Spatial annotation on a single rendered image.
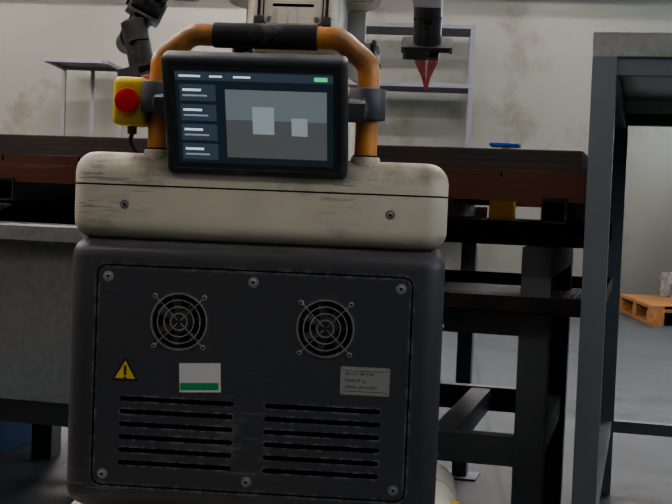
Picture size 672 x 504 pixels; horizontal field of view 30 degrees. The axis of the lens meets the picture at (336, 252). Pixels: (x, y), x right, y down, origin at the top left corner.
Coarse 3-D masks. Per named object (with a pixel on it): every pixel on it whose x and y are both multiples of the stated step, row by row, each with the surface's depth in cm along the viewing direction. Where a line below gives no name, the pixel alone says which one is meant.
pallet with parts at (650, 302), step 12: (660, 276) 923; (660, 288) 924; (624, 300) 924; (636, 300) 875; (648, 300) 873; (660, 300) 878; (624, 312) 914; (636, 312) 875; (648, 312) 835; (660, 312) 828; (648, 324) 833; (660, 324) 828
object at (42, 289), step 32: (0, 256) 268; (32, 256) 266; (64, 256) 265; (0, 288) 269; (32, 288) 267; (64, 288) 265; (0, 320) 269; (32, 320) 267; (64, 320) 265; (0, 352) 269; (32, 352) 267; (64, 352) 265; (0, 384) 269; (32, 384) 267; (64, 384) 266
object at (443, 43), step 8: (416, 24) 248; (424, 24) 247; (432, 24) 247; (440, 24) 248; (416, 32) 249; (424, 32) 248; (432, 32) 248; (440, 32) 249; (408, 40) 253; (416, 40) 250; (424, 40) 248; (432, 40) 248; (440, 40) 250; (448, 40) 252; (408, 48) 249; (416, 48) 249; (424, 48) 249; (432, 48) 249; (440, 48) 248; (448, 48) 248
